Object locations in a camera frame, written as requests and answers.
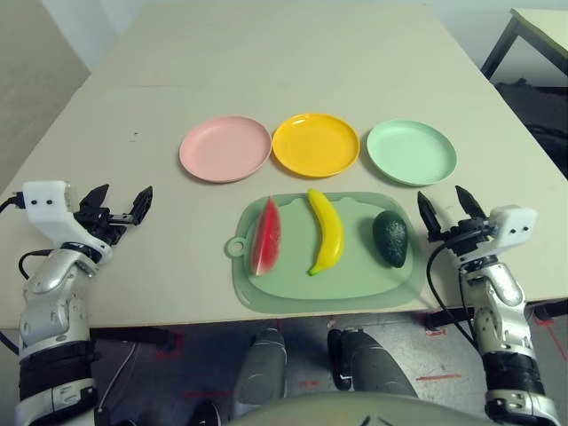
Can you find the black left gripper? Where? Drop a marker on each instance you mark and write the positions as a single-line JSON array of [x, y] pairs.
[[102, 224]]

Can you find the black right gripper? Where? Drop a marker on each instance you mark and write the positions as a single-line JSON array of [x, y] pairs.
[[466, 239]]

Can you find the dark green avocado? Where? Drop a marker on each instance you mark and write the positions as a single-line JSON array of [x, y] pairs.
[[390, 239]]

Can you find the yellow banana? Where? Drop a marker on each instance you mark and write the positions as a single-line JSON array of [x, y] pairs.
[[330, 235]]

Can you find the red watermelon slice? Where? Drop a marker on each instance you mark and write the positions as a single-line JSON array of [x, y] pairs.
[[268, 239]]

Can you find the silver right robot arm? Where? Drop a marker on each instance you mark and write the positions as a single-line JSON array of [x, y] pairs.
[[501, 310]]

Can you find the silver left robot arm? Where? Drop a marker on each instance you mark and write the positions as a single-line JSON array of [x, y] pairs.
[[49, 310]]

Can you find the light green plate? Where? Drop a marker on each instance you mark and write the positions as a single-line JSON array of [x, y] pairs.
[[410, 153]]

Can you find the black table foot bar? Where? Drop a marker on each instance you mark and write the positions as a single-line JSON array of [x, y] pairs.
[[133, 337], [497, 315]]

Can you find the pink plate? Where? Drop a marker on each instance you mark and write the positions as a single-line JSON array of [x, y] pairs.
[[222, 148]]

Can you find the black floor mat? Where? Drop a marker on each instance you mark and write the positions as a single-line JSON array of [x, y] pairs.
[[541, 106]]

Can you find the green cutting board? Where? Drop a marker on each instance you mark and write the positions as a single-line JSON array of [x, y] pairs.
[[328, 288]]

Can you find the yellow plate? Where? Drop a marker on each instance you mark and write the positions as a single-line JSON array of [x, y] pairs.
[[315, 146]]

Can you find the grey robot right leg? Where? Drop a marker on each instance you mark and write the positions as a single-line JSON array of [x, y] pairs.
[[377, 368]]

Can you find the grey robot leg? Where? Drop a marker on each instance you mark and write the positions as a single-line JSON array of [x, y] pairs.
[[262, 368], [377, 368]]

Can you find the beige side table black legs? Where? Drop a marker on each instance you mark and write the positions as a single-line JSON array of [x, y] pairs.
[[539, 26]]

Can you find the grey robot left leg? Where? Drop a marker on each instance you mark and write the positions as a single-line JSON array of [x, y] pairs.
[[262, 368]]

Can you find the grey robot torso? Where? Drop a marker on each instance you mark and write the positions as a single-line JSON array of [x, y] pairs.
[[355, 412]]

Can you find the black shoe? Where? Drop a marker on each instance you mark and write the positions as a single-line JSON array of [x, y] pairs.
[[206, 412]]

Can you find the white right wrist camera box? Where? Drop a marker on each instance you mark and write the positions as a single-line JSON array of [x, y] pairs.
[[515, 226]]

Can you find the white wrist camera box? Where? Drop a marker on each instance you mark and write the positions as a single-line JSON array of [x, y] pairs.
[[515, 226], [44, 204]]

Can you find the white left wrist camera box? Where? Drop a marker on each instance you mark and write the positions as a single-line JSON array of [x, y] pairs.
[[44, 204]]

